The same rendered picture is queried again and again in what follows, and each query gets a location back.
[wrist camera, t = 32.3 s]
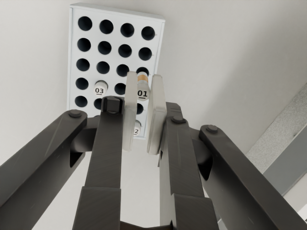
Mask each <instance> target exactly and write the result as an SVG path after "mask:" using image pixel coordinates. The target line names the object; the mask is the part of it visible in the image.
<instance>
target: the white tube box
mask: <svg viewBox="0 0 307 230"><path fill-rule="evenodd" d="M69 6H70V8H69V48H68V81H67V111H68V110H73V109H77V110H81V111H84V112H86V113H87V115H88V118H90V117H97V116H100V114H101V100H102V98H103V97H105V96H110V95H112V96H120V97H125V91H126V82H127V73H128V72H129V71H134V72H136V73H137V74H138V73H139V72H145V73H146V74H147V76H148V83H149V88H150V89H151V82H152V76H153V75H154V74H157V69H158V63H159V56H160V50H161V44H162V39H163V33H164V26H165V19H164V17H163V16H160V15H155V14H149V13H143V12H137V11H132V10H124V9H118V8H112V7H106V6H101V5H93V4H87V3H81V2H78V3H74V4H70V5H69ZM99 80H103V81H105V82H106V83H107V84H108V86H107V92H106V94H105V95H104V96H103V97H97V96H96V95H95V94H94V93H93V88H94V86H95V85H96V83H97V82H98V81H99ZM148 101H149V99H148V100H146V101H140V100H137V114H136V120H138V121H139V122H140V126H141V132H140V134H139V135H138V136H134V137H133V138H134V139H142V140H145V139H146V135H147V126H148Z"/></svg>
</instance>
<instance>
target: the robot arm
mask: <svg viewBox="0 0 307 230"><path fill-rule="evenodd" d="M136 114H137V73H136V72H134V71H129V72H128V73H127V82H126V91H125V97H120V96H112V95H110V96H105V97H103V98H102V100H101V114H100V116H97V117H90V118H88V115H87V113H86V112H84V111H81V110H77V109H73V110H68V111H65V112H64V113H62V114H61V115H60V116H59V117H58V118H57V119H55V120H54V121H53V122H52V123H51V124H49V125H48V126H47V127H46V128H45V129H43V130H42V131H41V132H40V133H39V134H37V135H36V136H35V137H34V138H33V139H31V140H30V141H29V142H28V143H27V144H26V145H25V146H23V147H22V148H21V149H20V150H19V151H17V152H16V153H15V154H14V155H13V156H11V157H10V158H9V159H8V160H7V161H5V162H4V163H3V164H2V165H1V166H0V230H32V229H33V227H34V226H35V224H36V223H37V222H38V221H39V219H40V218H41V216H42V215H43V214H44V212H45V211H46V209H47V208H48V207H49V205H50V204H51V203H52V201H53V200H54V199H55V197H56V196H57V194H58V193H59V191H60V190H61V189H62V187H63V186H64V185H65V184H66V182H67V181H68V179H69V178H70V177H71V175H72V174H73V172H74V171H75V170H76V168H77V167H78V166H79V164H80V163H81V162H82V160H83V159H84V157H85V153H86V152H92V153H91V157H90V163H89V167H88V172H87V176H86V180H85V185H84V186H82V189H81V192H80V197H79V202H78V206H77V210H76V214H75V218H74V223H73V227H72V230H219V227H218V223H217V218H216V214H215V210H214V207H215V209H216V211H217V212H218V214H219V216H220V218H221V219H222V221H223V223H224V224H225V226H226V228H227V230H307V223H306V222H305V221H304V220H303V219H302V217H301V216H300V215H299V214H298V213H297V212H296V211H295V210H294V209H293V208H292V207H291V206H290V205H289V203H288V202H287V201H286V200H285V199H284V198H283V197H282V196H281V195H280V193H279V192H278V191H277V190H276V189H275V188H274V187H273V186H272V185H271V183H270V182H269V181H268V180H267V179H266V178H265V177H264V176H263V174H262V173H261V172H260V171H259V170H258V169H257V168H256V167H255V166H254V165H253V163H252V162H251V161H250V160H249V159H248V158H247V157H246V156H245V155H244V154H243V153H242V152H241V151H240V149H239V148H238V147H237V146H236V145H235V144H234V143H233V142H232V140H231V139H230V138H229V137H228V136H227V135H226V134H225V133H224V132H223V130H221V129H220V128H218V127H216V126H215V125H202V126H201V128H200V130H197V129H194V128H191V127H189V124H188V121H187V120H186V119H185V118H183V115H182V111H181V107H180V106H179V105H178V104H177V103H171V102H166V101H165V94H164V86H163V79H162V76H161V75H158V74H154V75H153V76H152V82H151V89H150V97H149V101H148V126H147V153H148V154H149V155H156V156H157V155H158V154H160V155H159V162H158V167H159V200H160V226H156V227H149V228H144V227H140V226H137V225H133V224H130V223H127V222H123V221H120V215H121V166H122V152H130V151H132V142H133V135H134V128H135V121H136ZM160 149H161V150H160ZM203 188H204V190H205V191H206V193H207V195H208V198H207V197H205V195H204V191H203Z"/></svg>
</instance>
